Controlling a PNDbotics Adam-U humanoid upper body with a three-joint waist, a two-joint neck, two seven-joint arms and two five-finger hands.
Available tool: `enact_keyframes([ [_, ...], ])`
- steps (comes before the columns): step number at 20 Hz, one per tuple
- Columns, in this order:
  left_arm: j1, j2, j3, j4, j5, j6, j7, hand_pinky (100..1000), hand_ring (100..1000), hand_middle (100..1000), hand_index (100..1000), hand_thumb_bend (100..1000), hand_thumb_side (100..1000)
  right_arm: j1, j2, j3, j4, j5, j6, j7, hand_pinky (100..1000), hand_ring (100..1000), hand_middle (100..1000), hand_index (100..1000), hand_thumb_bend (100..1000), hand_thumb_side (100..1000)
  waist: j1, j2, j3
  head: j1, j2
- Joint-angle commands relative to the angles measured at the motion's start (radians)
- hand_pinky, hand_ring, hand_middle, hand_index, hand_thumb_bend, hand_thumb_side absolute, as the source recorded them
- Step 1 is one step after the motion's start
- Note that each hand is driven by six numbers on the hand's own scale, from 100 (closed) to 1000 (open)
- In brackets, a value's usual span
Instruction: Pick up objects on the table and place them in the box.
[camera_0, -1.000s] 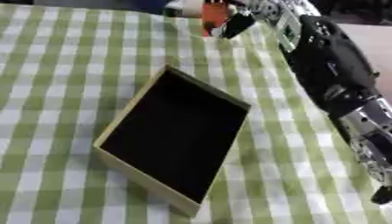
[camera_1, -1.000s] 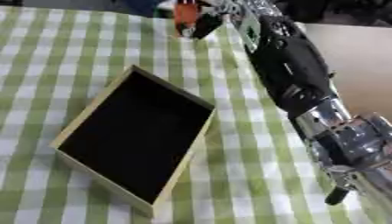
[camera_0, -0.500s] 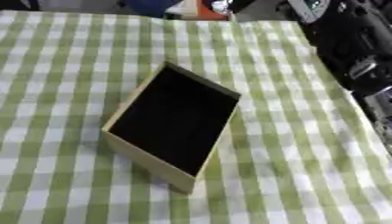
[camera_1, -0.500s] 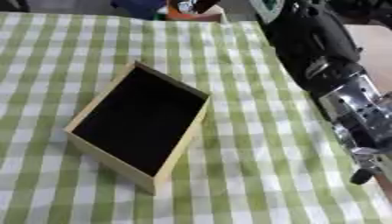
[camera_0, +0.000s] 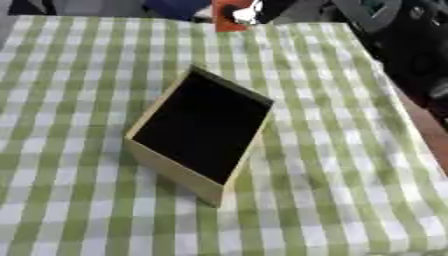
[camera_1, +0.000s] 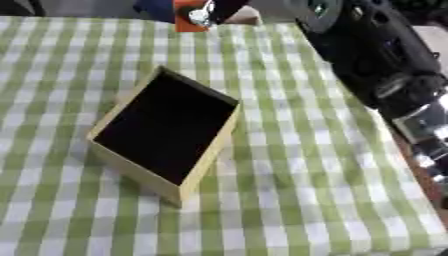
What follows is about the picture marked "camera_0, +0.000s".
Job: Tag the tan cardboard box black inside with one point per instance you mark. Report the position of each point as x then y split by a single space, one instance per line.
198 133

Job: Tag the orange box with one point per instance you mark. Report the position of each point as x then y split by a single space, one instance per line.
224 20

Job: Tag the blue bag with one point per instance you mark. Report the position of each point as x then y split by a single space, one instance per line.
175 7

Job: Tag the black chair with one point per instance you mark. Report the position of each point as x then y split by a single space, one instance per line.
414 50

